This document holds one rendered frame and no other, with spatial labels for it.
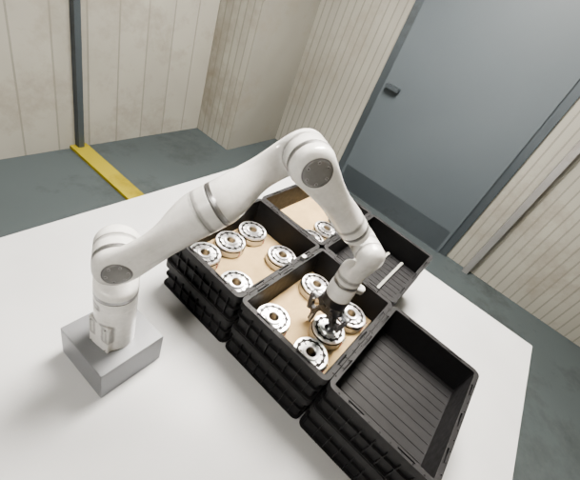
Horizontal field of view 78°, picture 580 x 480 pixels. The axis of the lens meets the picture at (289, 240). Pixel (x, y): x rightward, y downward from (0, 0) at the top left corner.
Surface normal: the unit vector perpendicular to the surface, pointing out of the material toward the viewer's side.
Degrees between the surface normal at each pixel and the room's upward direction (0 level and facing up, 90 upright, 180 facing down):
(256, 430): 0
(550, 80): 90
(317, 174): 88
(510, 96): 90
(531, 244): 90
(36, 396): 0
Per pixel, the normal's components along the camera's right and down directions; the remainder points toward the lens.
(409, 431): 0.33, -0.72
